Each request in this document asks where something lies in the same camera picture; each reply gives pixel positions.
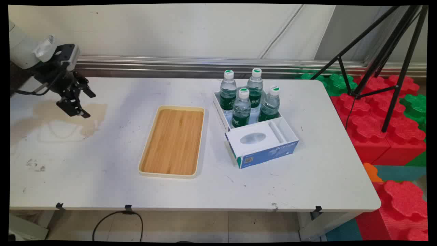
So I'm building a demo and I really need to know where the aluminium wall rail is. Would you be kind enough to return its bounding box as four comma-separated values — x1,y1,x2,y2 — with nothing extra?
74,55,427,79

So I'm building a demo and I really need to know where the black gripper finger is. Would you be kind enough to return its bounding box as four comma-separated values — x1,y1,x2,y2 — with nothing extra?
56,97,91,119
73,71,97,99

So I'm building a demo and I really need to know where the large red foam block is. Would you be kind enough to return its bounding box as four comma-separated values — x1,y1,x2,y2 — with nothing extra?
330,74,427,166

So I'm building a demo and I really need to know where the wooden tray with cream rim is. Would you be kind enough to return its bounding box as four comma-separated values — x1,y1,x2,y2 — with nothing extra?
138,105,206,179

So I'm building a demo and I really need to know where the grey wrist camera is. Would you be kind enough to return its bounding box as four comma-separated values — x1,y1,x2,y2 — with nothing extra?
54,43,81,72

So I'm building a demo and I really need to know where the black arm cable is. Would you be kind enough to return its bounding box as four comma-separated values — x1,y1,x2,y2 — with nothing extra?
15,70,66,96

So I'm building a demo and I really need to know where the white and blue cardboard box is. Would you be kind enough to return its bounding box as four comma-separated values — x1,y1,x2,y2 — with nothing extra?
212,90,300,169

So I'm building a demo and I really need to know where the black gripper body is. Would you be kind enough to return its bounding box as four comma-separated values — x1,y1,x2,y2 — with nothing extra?
32,63,86,100

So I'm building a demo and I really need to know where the black tripod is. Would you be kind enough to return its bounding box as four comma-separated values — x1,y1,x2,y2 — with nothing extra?
309,5,429,133

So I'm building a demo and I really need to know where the teal foam mat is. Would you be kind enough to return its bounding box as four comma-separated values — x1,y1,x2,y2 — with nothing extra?
324,218,363,242
373,165,427,182

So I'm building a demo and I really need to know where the green label water bottle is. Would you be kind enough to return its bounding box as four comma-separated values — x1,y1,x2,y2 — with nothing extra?
258,85,281,123
220,70,237,118
232,88,252,129
246,68,264,112

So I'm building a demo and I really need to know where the black floor cable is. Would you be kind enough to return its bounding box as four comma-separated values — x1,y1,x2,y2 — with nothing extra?
92,210,144,243

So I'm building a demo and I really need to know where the orange foam piece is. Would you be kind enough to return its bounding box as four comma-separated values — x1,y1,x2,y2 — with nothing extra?
363,163,384,183

